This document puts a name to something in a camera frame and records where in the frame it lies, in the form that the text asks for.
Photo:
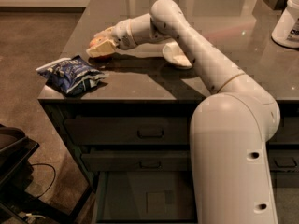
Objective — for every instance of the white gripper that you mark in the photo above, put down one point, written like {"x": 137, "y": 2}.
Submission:
{"x": 122, "y": 36}

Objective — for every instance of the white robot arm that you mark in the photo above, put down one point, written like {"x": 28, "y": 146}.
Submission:
{"x": 229, "y": 129}

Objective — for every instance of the top left drawer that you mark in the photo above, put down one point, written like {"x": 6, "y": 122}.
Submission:
{"x": 128, "y": 130}

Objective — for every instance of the middle left drawer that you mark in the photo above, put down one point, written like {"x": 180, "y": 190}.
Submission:
{"x": 137, "y": 160}

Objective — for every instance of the open bottom left drawer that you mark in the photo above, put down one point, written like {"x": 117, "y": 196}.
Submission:
{"x": 144, "y": 198}

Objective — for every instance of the top right drawer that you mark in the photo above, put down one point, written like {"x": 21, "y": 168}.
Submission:
{"x": 287, "y": 133}

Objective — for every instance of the middle right drawer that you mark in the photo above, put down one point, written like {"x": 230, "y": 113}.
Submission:
{"x": 284, "y": 160}

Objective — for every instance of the blue chip bag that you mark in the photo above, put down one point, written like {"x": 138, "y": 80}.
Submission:
{"x": 71, "y": 76}

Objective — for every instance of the white paper bowl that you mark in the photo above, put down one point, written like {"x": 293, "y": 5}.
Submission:
{"x": 174, "y": 55}

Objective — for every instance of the white plastic jar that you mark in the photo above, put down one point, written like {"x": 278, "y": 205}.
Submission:
{"x": 286, "y": 32}

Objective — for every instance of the black cart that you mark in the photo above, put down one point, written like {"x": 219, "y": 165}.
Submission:
{"x": 15, "y": 150}

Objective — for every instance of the dark cabinet frame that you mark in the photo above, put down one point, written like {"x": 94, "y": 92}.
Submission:
{"x": 59, "y": 110}

